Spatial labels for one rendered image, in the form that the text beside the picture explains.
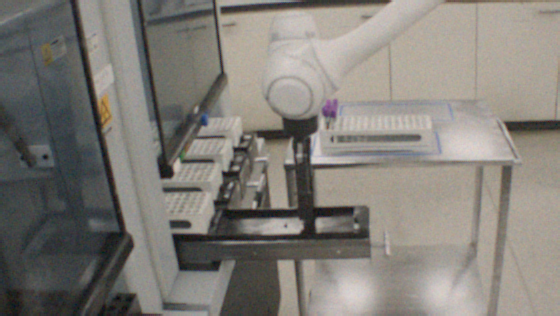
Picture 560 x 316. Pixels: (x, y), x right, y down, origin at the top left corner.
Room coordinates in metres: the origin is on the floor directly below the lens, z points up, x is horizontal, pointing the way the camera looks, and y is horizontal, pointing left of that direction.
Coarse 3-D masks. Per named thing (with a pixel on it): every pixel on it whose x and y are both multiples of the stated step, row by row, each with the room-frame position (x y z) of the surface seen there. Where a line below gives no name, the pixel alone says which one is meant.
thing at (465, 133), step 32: (448, 128) 1.55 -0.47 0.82; (480, 128) 1.53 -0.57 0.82; (288, 160) 1.45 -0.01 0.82; (320, 160) 1.43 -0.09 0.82; (352, 160) 1.41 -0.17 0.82; (384, 160) 1.39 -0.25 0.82; (416, 160) 1.37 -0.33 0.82; (448, 160) 1.36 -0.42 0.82; (480, 160) 1.34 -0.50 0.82; (512, 160) 1.32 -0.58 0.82; (288, 192) 1.43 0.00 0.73; (480, 192) 1.74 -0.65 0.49; (384, 256) 1.74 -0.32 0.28; (416, 256) 1.72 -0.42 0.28; (448, 256) 1.69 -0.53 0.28; (320, 288) 1.60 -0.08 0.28; (352, 288) 1.58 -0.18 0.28; (384, 288) 1.56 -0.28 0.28; (416, 288) 1.54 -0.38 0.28; (448, 288) 1.51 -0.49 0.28; (480, 288) 1.49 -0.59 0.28
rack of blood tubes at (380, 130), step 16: (320, 128) 1.49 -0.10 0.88; (352, 128) 1.48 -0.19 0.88; (368, 128) 1.47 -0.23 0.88; (384, 128) 1.46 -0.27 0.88; (400, 128) 1.44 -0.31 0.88; (416, 128) 1.43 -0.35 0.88; (320, 144) 1.48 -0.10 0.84; (336, 144) 1.47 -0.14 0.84; (352, 144) 1.46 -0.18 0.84; (368, 144) 1.45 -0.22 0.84; (384, 144) 1.44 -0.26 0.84; (400, 144) 1.44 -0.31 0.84; (416, 144) 1.43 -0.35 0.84
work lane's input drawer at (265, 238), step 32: (224, 224) 1.18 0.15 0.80; (256, 224) 1.17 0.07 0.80; (288, 224) 1.16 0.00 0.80; (320, 224) 1.14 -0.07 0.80; (352, 224) 1.13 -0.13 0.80; (192, 256) 1.11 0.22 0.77; (224, 256) 1.10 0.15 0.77; (256, 256) 1.09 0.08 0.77; (288, 256) 1.08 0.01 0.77; (320, 256) 1.07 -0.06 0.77; (352, 256) 1.06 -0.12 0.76
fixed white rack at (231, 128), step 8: (216, 120) 1.68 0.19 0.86; (224, 120) 1.67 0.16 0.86; (232, 120) 1.66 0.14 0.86; (240, 120) 1.67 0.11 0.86; (152, 128) 1.68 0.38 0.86; (208, 128) 1.62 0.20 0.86; (216, 128) 1.61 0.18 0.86; (224, 128) 1.61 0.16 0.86; (232, 128) 1.60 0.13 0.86; (240, 128) 1.65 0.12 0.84; (152, 136) 1.62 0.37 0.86; (200, 136) 1.60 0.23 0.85; (208, 136) 1.69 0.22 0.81; (216, 136) 1.69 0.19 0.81; (224, 136) 1.68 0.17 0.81; (232, 136) 1.58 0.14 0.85; (232, 144) 1.58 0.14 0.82
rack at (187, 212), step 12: (204, 192) 1.23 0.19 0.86; (168, 204) 1.20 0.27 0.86; (180, 204) 1.18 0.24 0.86; (192, 204) 1.18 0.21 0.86; (204, 204) 1.17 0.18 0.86; (168, 216) 1.14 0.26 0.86; (180, 216) 1.13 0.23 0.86; (192, 216) 1.13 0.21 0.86; (204, 216) 1.14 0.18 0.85; (180, 228) 1.14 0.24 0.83; (192, 228) 1.13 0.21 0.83; (204, 228) 1.13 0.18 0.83
